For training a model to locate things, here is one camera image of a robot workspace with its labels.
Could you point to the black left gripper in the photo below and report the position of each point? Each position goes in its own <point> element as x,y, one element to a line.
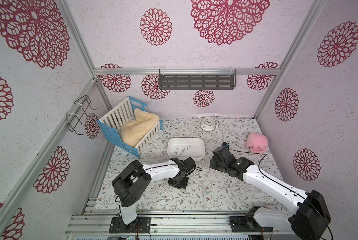
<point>184,185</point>

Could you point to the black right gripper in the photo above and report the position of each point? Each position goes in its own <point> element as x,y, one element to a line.
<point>216,162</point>

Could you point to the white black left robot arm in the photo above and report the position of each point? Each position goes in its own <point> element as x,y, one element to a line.
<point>131,183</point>

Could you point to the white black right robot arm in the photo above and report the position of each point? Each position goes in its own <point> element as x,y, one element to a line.
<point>306,214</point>

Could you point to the white storage box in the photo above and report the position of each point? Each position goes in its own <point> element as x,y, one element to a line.
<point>183,148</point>

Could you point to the white alarm clock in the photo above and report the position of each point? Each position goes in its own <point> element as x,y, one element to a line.
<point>209,124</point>

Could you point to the pink plush toy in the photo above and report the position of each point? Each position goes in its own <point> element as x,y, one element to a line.
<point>257,143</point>

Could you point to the cream plush cloth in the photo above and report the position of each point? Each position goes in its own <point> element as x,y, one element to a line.
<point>135,130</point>

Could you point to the blue white slatted crate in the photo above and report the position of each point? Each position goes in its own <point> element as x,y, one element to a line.
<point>112,122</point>

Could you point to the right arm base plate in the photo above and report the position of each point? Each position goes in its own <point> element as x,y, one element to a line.
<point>247,223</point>

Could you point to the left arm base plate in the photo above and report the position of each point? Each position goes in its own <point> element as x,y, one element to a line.
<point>140,225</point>

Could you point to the grey wall shelf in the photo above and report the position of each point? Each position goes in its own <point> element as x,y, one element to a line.
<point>198,82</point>

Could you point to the aluminium front rail frame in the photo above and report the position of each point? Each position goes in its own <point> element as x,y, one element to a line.
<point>94,224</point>

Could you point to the black wire wall rack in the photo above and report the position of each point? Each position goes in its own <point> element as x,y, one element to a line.
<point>73,119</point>

